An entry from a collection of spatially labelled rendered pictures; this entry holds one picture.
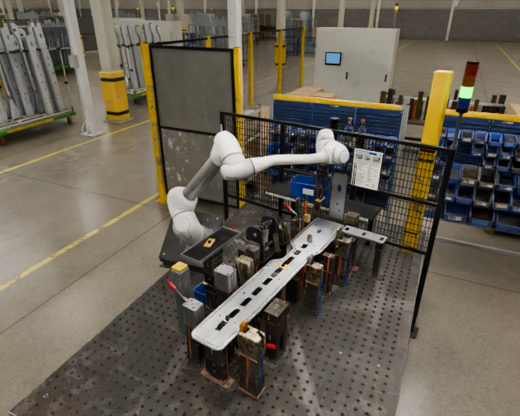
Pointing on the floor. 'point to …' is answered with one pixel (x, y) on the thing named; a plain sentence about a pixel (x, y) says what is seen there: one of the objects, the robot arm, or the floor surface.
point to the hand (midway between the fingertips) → (320, 193)
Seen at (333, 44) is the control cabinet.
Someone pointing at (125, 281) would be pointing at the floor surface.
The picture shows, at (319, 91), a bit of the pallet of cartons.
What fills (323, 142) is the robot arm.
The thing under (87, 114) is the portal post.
